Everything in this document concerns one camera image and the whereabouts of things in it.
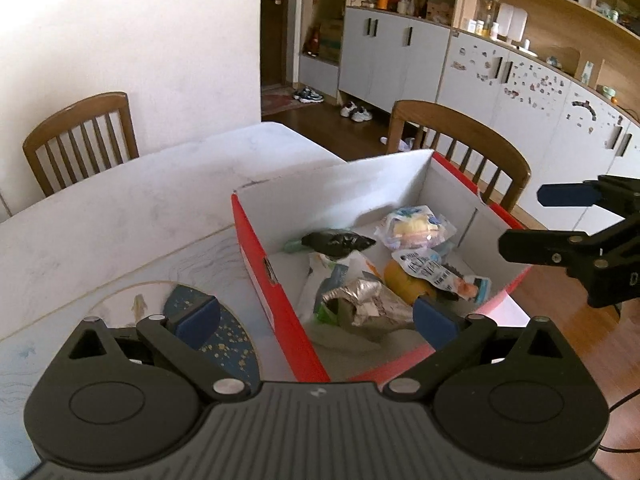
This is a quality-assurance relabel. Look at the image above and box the dark entrance door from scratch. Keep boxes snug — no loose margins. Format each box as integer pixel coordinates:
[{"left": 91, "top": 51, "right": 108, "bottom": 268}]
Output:
[{"left": 261, "top": 0, "right": 303, "bottom": 92}]

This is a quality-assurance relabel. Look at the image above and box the black cable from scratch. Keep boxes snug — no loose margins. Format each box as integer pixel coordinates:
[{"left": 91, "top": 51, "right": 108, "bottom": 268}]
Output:
[{"left": 600, "top": 389, "right": 640, "bottom": 453}]

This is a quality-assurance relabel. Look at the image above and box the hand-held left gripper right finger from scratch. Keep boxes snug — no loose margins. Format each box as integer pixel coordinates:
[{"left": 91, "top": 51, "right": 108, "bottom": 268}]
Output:
[{"left": 381, "top": 296, "right": 573, "bottom": 403}]

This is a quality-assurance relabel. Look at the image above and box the white rectangular container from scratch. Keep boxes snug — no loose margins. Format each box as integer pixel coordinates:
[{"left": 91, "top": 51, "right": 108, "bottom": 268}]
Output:
[{"left": 497, "top": 2, "right": 529, "bottom": 43}]

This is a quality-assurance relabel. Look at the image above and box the white sausage packet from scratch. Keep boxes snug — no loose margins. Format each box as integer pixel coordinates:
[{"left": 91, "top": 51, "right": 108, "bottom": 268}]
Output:
[{"left": 391, "top": 249, "right": 495, "bottom": 306}]

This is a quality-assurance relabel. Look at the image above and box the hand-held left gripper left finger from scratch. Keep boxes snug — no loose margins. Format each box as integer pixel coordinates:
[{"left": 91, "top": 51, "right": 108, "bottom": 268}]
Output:
[{"left": 62, "top": 296, "right": 251, "bottom": 403}]

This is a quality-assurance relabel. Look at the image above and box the patterned doormat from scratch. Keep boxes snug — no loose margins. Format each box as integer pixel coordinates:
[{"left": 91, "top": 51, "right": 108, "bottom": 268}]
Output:
[{"left": 261, "top": 91, "right": 301, "bottom": 115}]

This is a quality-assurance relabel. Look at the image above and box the navy gold-flecked fan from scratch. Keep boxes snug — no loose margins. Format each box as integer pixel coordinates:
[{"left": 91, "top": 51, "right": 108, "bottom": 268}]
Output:
[{"left": 162, "top": 284, "right": 261, "bottom": 393}]

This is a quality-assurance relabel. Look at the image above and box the red cardboard box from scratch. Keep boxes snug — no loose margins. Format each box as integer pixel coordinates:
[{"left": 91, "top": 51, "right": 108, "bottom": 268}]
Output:
[{"left": 231, "top": 149, "right": 533, "bottom": 383}]

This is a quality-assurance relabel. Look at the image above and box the white green snack packet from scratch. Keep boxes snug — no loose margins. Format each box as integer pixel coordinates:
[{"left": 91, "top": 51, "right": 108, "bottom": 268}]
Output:
[{"left": 302, "top": 252, "right": 383, "bottom": 326}]

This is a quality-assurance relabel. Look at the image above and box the yellow toy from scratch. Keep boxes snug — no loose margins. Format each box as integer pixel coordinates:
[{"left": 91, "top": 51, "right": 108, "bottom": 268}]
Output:
[{"left": 374, "top": 205, "right": 458, "bottom": 252}]

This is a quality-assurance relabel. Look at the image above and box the black bundle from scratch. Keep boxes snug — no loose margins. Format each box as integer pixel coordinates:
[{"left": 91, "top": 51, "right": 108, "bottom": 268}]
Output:
[{"left": 285, "top": 230, "right": 377, "bottom": 259}]

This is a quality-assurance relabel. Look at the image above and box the brown silver snack bag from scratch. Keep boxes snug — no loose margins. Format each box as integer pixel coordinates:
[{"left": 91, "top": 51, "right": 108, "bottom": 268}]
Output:
[{"left": 320, "top": 280, "right": 418, "bottom": 342}]

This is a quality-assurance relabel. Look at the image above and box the grey wooden wall cabinet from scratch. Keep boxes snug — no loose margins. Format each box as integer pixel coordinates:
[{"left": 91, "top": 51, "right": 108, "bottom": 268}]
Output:
[{"left": 297, "top": 0, "right": 640, "bottom": 241}]

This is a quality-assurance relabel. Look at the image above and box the brown wooden chair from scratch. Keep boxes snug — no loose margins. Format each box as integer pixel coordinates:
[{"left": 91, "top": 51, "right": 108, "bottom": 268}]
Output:
[
  {"left": 386, "top": 100, "right": 532, "bottom": 211},
  {"left": 22, "top": 91, "right": 140, "bottom": 198}
]

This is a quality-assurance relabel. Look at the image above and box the white marble desktop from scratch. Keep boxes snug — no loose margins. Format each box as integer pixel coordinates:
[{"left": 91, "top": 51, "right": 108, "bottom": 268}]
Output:
[{"left": 0, "top": 121, "right": 532, "bottom": 411}]

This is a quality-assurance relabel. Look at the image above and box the large cardboard box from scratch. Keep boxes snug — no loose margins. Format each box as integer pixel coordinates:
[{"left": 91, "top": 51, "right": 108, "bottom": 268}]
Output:
[{"left": 320, "top": 20, "right": 343, "bottom": 61}]

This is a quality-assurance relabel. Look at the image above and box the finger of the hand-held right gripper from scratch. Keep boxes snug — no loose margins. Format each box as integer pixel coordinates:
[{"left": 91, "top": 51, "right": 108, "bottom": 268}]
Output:
[
  {"left": 499, "top": 212, "right": 640, "bottom": 281},
  {"left": 537, "top": 176, "right": 640, "bottom": 213}
]

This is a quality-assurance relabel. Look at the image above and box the yellow pastry packet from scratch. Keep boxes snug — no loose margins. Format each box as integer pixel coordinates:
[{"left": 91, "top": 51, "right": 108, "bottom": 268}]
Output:
[{"left": 384, "top": 260, "right": 433, "bottom": 307}]

